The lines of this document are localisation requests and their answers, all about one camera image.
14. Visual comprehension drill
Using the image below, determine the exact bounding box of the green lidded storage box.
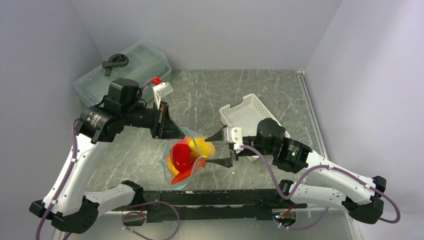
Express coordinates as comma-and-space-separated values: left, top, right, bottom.
73, 42, 172, 107

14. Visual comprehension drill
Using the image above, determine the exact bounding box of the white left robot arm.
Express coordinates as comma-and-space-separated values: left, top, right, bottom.
29, 78, 185, 234

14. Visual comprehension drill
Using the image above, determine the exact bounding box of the orange toy carrot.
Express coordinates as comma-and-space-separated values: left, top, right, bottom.
171, 169, 192, 185

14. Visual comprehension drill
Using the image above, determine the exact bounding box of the red toy pepper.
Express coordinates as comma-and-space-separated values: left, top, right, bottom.
172, 143, 191, 172

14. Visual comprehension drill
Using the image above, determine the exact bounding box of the white perforated plastic basket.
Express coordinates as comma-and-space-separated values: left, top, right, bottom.
219, 93, 288, 158

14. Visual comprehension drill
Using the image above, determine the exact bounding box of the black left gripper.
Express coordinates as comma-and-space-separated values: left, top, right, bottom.
122, 100, 185, 140

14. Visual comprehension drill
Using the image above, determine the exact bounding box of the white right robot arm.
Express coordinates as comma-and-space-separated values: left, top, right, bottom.
206, 118, 386, 224

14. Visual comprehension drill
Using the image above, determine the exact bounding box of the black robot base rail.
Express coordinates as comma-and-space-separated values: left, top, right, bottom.
116, 188, 307, 223

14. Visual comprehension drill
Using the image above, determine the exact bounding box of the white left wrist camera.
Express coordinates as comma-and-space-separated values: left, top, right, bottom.
152, 82, 174, 108

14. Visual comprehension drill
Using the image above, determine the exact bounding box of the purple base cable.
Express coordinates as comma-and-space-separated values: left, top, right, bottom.
121, 202, 181, 240

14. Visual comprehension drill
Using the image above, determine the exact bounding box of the clear zip top bag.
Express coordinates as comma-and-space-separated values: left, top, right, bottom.
160, 127, 216, 190

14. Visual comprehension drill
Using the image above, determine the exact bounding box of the aluminium frame rail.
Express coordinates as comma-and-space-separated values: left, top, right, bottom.
290, 70, 352, 213

